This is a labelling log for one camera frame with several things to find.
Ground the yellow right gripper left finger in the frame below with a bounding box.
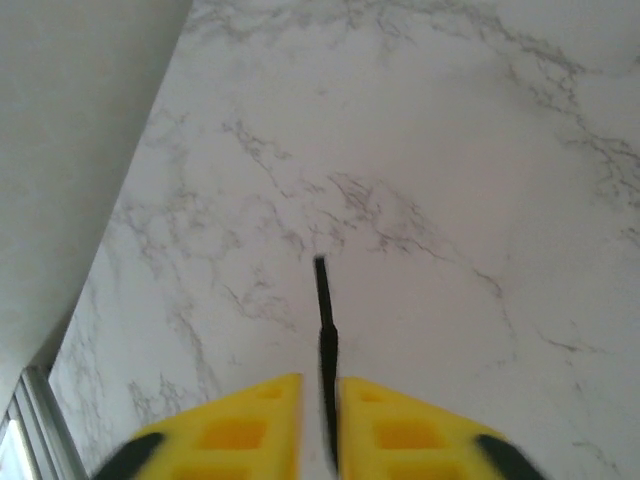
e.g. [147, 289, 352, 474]
[89, 372, 305, 480]

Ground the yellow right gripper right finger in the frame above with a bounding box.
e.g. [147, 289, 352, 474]
[338, 375, 551, 480]

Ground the black shoelace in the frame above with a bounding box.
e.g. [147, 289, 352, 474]
[312, 255, 341, 474]

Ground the aluminium frame post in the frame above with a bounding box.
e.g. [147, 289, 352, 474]
[0, 366, 90, 480]

